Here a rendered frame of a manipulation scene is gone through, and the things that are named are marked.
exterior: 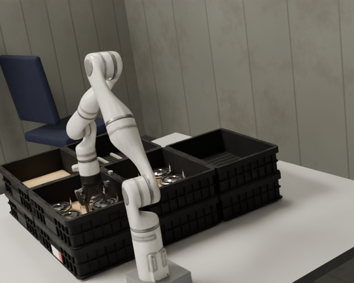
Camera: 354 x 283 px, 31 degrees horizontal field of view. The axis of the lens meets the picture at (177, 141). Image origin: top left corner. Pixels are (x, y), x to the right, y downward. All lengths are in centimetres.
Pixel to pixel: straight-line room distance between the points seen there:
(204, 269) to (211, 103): 284
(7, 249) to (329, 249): 122
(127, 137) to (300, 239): 74
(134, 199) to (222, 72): 288
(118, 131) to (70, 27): 342
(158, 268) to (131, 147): 38
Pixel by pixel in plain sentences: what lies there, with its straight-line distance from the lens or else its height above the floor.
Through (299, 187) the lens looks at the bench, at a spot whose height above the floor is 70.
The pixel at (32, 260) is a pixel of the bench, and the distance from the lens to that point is 249.
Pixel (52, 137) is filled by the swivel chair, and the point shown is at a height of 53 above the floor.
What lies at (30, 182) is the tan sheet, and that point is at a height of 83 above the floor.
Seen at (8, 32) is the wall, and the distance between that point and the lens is 513.
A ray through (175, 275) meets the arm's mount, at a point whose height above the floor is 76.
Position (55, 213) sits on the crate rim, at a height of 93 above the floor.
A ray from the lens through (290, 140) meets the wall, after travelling 438.
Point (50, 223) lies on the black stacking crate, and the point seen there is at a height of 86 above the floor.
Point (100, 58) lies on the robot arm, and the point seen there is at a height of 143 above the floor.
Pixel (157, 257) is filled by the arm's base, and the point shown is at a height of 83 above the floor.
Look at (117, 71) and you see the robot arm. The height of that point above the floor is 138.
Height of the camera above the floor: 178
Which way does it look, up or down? 18 degrees down
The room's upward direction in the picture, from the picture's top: 8 degrees counter-clockwise
